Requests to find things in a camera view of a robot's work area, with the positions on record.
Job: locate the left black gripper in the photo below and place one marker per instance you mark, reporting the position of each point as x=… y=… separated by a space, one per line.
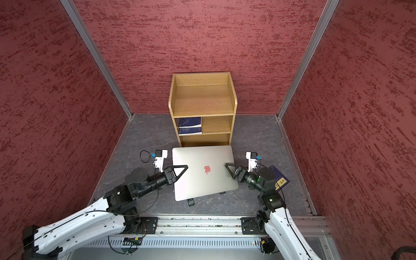
x=170 y=175

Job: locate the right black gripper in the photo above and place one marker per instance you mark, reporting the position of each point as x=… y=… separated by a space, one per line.
x=236 y=172

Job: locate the silver laptop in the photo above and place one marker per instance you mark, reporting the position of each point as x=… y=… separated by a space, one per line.
x=206 y=173

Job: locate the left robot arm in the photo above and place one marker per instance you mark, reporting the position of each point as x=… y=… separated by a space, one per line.
x=115 y=213

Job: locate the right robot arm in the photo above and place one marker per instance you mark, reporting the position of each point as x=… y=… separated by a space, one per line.
x=274 y=218

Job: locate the blue book in shelf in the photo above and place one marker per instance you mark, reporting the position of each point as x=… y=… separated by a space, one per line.
x=190 y=126

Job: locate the wooden shelf unit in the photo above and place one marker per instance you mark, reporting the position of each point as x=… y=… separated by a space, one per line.
x=209 y=96

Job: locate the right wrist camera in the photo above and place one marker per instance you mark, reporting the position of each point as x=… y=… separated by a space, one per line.
x=253 y=161

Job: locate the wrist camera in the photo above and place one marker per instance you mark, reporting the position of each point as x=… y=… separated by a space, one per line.
x=158 y=159
x=253 y=161

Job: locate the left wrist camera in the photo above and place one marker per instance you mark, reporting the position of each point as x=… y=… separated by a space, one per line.
x=158 y=159

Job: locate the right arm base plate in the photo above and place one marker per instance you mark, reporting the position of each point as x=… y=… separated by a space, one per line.
x=252 y=226

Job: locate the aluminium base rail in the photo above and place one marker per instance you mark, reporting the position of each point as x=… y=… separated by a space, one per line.
x=190 y=225

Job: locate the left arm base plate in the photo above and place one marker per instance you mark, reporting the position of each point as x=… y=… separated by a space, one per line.
x=141 y=225

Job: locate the left corner aluminium post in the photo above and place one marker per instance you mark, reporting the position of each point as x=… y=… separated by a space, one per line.
x=79 y=24

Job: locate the corner aluminium post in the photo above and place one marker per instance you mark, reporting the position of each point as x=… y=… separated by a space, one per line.
x=315 y=39
x=79 y=24

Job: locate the right corner aluminium post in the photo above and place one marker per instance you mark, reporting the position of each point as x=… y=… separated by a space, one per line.
x=315 y=39

